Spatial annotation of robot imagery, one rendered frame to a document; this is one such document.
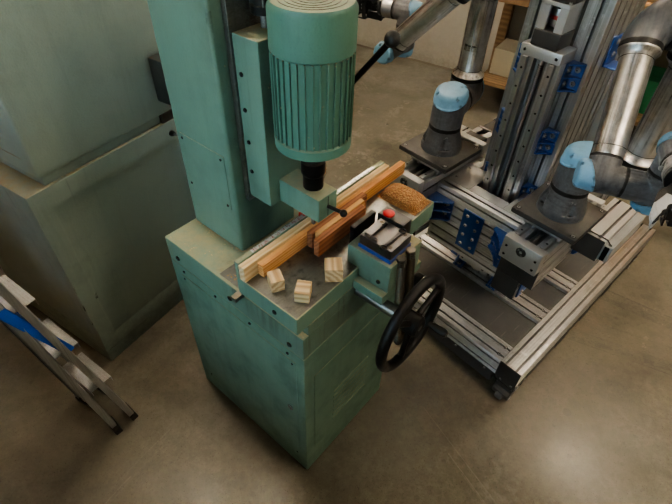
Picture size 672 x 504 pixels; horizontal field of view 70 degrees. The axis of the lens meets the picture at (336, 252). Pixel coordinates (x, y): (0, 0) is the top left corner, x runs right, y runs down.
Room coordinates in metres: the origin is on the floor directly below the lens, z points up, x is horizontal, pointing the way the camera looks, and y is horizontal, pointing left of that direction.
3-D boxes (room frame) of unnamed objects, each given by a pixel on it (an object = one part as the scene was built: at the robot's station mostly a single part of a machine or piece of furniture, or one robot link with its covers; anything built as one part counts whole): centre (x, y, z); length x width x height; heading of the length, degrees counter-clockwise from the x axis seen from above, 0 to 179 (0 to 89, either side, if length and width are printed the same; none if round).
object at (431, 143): (1.60, -0.38, 0.87); 0.15 x 0.15 x 0.10
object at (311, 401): (1.05, 0.16, 0.36); 0.58 x 0.45 x 0.71; 51
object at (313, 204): (0.99, 0.08, 1.03); 0.14 x 0.07 x 0.09; 51
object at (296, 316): (0.95, -0.06, 0.87); 0.61 x 0.30 x 0.06; 141
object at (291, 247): (1.06, -0.01, 0.92); 0.62 x 0.02 x 0.04; 141
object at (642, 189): (0.96, -0.75, 1.12); 0.11 x 0.08 x 0.11; 70
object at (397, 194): (1.16, -0.20, 0.92); 0.14 x 0.09 x 0.04; 51
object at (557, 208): (1.25, -0.73, 0.87); 0.15 x 0.15 x 0.10
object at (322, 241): (0.98, -0.01, 0.93); 0.20 x 0.02 x 0.05; 141
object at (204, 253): (1.05, 0.16, 0.76); 0.57 x 0.45 x 0.09; 51
